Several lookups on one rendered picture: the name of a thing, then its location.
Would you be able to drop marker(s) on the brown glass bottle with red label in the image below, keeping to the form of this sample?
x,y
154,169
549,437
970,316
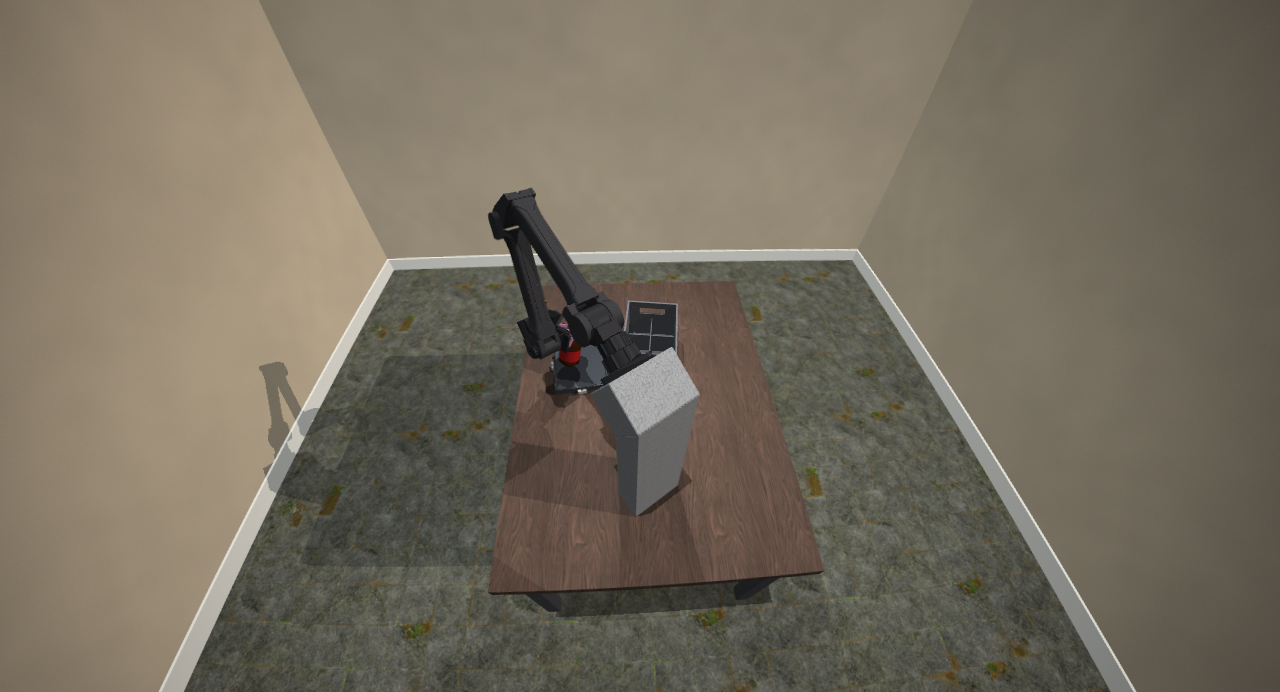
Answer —
x,y
572,357

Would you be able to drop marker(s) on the dark grey divided crate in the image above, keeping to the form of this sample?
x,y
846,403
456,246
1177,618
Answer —
x,y
654,332

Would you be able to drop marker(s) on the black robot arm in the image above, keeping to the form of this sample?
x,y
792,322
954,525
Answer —
x,y
619,353

